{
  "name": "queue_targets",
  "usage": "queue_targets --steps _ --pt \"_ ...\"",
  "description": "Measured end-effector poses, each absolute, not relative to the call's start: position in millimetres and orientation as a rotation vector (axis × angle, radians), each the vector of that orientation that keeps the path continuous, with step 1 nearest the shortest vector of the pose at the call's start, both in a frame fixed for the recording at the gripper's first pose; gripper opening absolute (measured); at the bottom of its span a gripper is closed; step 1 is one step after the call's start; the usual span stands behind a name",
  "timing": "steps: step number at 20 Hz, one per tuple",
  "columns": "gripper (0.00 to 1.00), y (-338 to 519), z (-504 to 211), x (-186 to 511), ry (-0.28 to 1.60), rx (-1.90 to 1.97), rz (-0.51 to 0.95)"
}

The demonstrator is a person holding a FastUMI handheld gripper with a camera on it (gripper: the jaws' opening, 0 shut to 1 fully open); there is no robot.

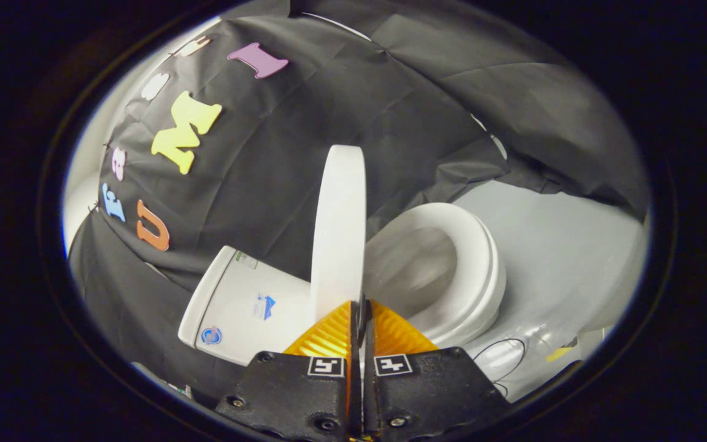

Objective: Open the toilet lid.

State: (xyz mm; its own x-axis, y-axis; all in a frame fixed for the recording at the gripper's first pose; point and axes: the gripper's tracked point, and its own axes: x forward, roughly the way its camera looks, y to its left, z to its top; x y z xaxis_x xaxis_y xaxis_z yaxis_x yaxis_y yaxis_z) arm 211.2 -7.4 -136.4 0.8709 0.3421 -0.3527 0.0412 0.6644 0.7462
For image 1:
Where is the white toilet lid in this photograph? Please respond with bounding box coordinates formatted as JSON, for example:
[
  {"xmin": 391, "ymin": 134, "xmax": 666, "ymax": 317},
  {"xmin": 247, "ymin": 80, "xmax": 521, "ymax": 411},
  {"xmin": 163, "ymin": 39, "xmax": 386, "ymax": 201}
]
[{"xmin": 311, "ymin": 145, "xmax": 367, "ymax": 323}]

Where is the black backdrop cloth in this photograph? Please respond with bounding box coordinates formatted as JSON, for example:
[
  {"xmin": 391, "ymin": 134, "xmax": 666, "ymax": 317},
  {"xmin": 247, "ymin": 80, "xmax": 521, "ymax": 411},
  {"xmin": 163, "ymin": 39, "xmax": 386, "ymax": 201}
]
[{"xmin": 68, "ymin": 0, "xmax": 650, "ymax": 400}]

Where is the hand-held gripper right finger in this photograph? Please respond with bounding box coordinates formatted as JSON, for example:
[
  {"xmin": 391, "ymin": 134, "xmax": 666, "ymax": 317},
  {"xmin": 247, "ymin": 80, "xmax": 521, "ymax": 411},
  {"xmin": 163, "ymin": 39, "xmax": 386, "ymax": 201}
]
[{"xmin": 363, "ymin": 299, "xmax": 511, "ymax": 440}]

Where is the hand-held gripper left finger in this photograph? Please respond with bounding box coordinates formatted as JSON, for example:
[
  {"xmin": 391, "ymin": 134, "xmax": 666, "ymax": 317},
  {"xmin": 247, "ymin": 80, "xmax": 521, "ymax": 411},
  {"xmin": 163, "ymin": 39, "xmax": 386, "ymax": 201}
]
[{"xmin": 215, "ymin": 300, "xmax": 363, "ymax": 442}]

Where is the white toilet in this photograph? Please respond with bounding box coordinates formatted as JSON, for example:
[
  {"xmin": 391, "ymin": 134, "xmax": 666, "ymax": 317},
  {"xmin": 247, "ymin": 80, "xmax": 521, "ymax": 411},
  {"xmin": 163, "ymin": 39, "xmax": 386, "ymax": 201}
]
[{"xmin": 178, "ymin": 203, "xmax": 508, "ymax": 366}]

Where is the thin black cable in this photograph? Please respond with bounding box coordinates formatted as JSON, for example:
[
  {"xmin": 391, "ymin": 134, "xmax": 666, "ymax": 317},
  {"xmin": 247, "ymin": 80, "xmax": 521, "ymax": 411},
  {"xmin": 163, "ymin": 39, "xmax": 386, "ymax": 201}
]
[{"xmin": 473, "ymin": 338, "xmax": 527, "ymax": 397}]

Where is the white toilet seat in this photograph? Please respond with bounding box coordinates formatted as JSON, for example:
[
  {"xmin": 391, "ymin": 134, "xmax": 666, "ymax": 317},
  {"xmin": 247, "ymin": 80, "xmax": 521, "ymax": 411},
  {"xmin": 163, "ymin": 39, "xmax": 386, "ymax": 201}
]
[{"xmin": 363, "ymin": 203, "xmax": 507, "ymax": 348}]

